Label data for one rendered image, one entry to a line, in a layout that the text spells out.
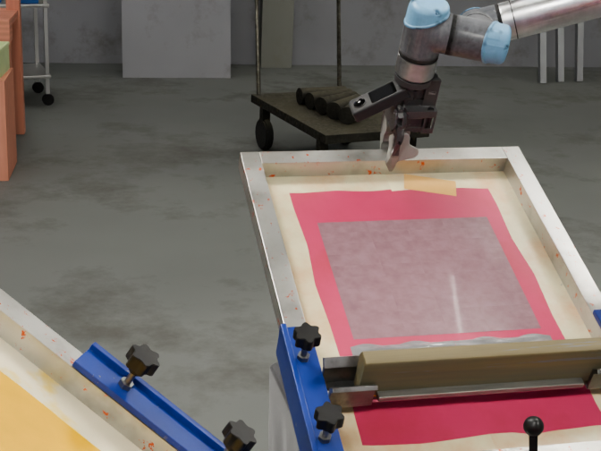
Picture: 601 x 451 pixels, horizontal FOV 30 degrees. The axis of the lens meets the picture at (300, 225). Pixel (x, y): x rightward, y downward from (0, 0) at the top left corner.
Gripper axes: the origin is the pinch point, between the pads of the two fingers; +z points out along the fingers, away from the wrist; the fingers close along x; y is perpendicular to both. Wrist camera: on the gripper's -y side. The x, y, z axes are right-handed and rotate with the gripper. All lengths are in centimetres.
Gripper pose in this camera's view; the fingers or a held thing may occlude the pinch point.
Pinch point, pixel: (385, 158)
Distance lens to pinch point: 222.5
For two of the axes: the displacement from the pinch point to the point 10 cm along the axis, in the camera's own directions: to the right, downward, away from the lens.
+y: 9.7, -0.3, 2.3
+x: -1.9, -6.6, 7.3
